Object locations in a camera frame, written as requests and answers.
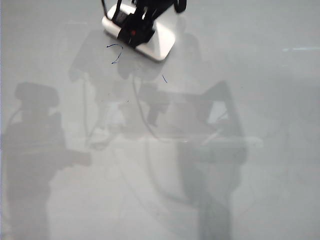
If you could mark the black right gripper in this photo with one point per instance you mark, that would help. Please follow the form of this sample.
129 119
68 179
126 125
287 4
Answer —
156 5

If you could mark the white rectangular whiteboard eraser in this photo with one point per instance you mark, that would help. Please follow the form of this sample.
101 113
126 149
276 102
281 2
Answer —
162 37

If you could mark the blue marker writing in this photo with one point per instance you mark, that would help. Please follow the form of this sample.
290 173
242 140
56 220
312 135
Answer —
114 62

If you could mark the white glossy whiteboard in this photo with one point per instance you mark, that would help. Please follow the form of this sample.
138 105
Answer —
225 150

